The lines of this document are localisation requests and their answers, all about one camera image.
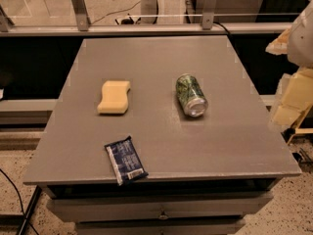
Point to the green soda can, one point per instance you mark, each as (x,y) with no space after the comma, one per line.
(190,96)

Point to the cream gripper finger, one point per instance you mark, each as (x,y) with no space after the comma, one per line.
(279,46)
(293,96)

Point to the yellow sponge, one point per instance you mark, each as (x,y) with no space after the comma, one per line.
(114,97)

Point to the grey drawer cabinet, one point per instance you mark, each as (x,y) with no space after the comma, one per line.
(205,173)

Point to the yellow stand frame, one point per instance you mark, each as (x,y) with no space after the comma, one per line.
(296,128)

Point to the blue snack wrapper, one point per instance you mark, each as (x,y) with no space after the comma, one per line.
(125,161)

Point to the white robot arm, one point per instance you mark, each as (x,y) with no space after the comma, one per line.
(300,45)

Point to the metal rail with glass barrier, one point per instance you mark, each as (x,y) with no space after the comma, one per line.
(127,17)

